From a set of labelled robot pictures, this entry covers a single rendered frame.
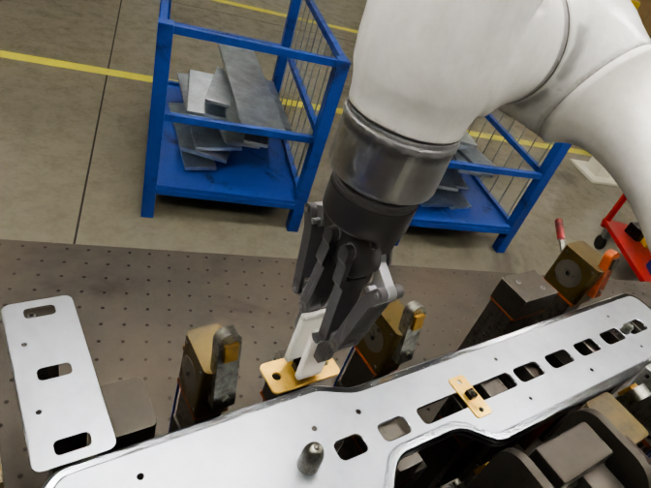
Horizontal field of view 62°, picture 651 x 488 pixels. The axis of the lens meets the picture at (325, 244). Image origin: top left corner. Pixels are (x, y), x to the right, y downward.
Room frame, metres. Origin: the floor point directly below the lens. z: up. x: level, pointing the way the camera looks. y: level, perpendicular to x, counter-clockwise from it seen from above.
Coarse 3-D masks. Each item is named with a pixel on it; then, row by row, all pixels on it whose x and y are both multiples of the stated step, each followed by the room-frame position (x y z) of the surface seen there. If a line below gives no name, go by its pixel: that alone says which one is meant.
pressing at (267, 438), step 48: (528, 336) 0.89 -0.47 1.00; (576, 336) 0.95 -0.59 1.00; (624, 336) 1.01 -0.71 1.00; (384, 384) 0.63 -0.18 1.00; (432, 384) 0.66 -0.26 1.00; (528, 384) 0.75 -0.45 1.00; (576, 384) 0.79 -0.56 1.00; (192, 432) 0.42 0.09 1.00; (240, 432) 0.45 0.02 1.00; (288, 432) 0.47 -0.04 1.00; (336, 432) 0.50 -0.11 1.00; (432, 432) 0.56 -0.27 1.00; (480, 432) 0.60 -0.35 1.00; (528, 432) 0.65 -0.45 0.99; (48, 480) 0.30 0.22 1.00; (96, 480) 0.32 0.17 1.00; (144, 480) 0.34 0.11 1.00; (192, 480) 0.36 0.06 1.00; (240, 480) 0.38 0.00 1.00; (288, 480) 0.40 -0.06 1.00; (336, 480) 0.43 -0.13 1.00; (384, 480) 0.45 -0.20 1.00
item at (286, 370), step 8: (280, 360) 0.38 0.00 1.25; (296, 360) 0.38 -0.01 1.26; (328, 360) 0.41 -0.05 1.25; (264, 368) 0.37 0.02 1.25; (272, 368) 0.37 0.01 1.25; (280, 368) 0.37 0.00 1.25; (288, 368) 0.38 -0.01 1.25; (296, 368) 0.37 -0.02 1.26; (328, 368) 0.40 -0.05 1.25; (336, 368) 0.40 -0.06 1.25; (264, 376) 0.36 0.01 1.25; (280, 376) 0.36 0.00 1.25; (288, 376) 0.37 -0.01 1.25; (312, 376) 0.38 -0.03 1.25; (320, 376) 0.38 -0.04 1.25; (328, 376) 0.39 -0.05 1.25; (272, 384) 0.35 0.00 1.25; (280, 384) 0.35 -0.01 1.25; (288, 384) 0.36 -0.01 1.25; (296, 384) 0.36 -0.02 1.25; (304, 384) 0.36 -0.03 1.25; (272, 392) 0.34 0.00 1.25; (280, 392) 0.34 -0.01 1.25
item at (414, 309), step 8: (408, 304) 0.73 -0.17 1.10; (416, 304) 0.73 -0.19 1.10; (408, 312) 0.72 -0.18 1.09; (416, 312) 0.72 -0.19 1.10; (424, 312) 0.74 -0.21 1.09; (400, 320) 0.72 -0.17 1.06; (408, 320) 0.71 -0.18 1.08; (416, 320) 0.71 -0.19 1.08; (400, 328) 0.72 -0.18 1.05; (408, 328) 0.71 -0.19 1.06; (416, 328) 0.71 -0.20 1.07; (408, 336) 0.71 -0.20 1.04; (416, 336) 0.73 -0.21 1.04; (400, 344) 0.71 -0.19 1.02; (408, 344) 0.71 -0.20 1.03; (416, 344) 0.73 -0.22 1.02; (400, 352) 0.70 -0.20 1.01; (408, 352) 0.71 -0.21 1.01; (400, 360) 0.70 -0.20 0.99; (408, 360) 0.72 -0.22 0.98
